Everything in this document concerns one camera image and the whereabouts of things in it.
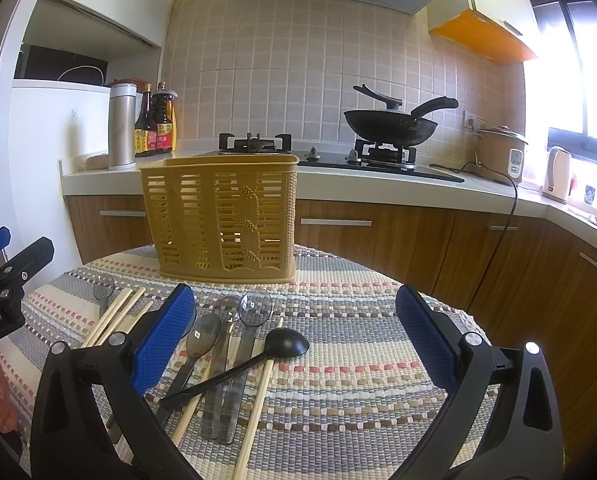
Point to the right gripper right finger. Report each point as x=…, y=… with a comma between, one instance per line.
x=523, y=438

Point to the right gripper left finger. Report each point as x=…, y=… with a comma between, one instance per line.
x=69, y=439

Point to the wooden chopstick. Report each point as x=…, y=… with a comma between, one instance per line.
x=131, y=320
x=107, y=317
x=239, y=470
x=190, y=409
x=120, y=314

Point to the smoky grey plastic spoon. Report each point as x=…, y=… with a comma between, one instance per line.
x=199, y=341

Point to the grey translucent plastic spoon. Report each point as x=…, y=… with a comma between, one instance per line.
x=226, y=307

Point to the clear plastic spoon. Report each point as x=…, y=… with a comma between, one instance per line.
x=254, y=311

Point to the black plastic ladle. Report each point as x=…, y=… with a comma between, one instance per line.
x=281, y=343

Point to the small grey plastic spoon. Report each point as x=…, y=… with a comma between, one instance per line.
x=103, y=288

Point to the dark soy sauce bottle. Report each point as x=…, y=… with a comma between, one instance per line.
x=145, y=128

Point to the steel thermos flask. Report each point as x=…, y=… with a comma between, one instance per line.
x=121, y=125

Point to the large soy sauce bottle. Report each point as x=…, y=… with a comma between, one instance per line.
x=163, y=102

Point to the yellow plastic utensil basket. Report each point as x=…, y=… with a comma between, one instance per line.
x=223, y=218

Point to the striped woven table mat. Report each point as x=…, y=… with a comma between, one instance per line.
x=353, y=407

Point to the white electric kettle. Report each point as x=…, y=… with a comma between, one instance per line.
x=557, y=179

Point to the beige rice cooker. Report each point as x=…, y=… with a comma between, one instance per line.
x=499, y=154

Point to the black gas stove top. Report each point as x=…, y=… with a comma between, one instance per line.
x=363, y=156

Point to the black wok with handle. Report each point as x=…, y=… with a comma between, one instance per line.
x=397, y=128

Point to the orange wall cabinet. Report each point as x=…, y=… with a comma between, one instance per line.
x=503, y=31

